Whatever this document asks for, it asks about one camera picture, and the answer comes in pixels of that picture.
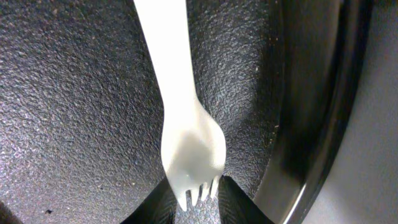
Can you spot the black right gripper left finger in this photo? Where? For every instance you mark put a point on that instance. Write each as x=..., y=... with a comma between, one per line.
x=159, y=207

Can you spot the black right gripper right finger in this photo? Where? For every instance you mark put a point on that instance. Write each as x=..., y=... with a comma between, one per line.
x=235, y=207

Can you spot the white plastic fork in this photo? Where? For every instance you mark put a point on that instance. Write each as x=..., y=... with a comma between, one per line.
x=193, y=146

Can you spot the round black tray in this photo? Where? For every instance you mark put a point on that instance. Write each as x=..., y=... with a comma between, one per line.
x=81, y=112

